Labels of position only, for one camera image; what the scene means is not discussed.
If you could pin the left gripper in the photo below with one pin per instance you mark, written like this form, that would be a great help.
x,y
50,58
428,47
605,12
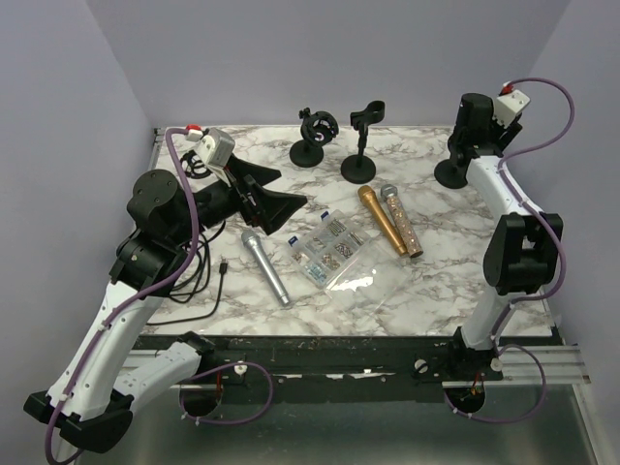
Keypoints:
x,y
270,209

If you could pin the round base clip stand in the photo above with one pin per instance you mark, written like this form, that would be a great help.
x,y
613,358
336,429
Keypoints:
x,y
359,168
452,172

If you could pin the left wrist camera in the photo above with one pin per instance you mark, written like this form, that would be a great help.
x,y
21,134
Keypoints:
x,y
214,147

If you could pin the aluminium mounting rail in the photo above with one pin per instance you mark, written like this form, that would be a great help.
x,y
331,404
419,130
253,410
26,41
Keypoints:
x,y
558,365

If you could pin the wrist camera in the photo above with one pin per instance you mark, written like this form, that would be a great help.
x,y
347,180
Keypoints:
x,y
509,104
214,147

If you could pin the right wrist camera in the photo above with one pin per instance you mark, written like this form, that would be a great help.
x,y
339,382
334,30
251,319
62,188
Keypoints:
x,y
509,104

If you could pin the round base shock mount stand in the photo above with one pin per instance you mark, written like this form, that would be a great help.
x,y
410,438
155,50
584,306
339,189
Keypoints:
x,y
317,129

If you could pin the silver microphone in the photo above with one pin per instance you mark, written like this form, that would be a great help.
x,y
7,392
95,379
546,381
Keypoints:
x,y
253,244

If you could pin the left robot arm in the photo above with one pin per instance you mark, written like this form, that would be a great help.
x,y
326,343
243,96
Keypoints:
x,y
92,404

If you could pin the glitter microphone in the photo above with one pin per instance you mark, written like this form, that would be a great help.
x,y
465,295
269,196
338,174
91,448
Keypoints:
x,y
401,220

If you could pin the clear plastic screw organizer box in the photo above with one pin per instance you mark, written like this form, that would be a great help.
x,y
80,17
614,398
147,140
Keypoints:
x,y
341,259

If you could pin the tripod shock mount stand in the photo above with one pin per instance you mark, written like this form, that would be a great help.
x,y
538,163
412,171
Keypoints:
x,y
193,166

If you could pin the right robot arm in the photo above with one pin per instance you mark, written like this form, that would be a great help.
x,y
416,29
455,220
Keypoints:
x,y
522,254

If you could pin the gold microphone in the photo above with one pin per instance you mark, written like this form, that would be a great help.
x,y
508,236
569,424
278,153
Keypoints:
x,y
368,198

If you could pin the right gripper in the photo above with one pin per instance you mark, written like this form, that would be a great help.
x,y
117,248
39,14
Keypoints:
x,y
512,132

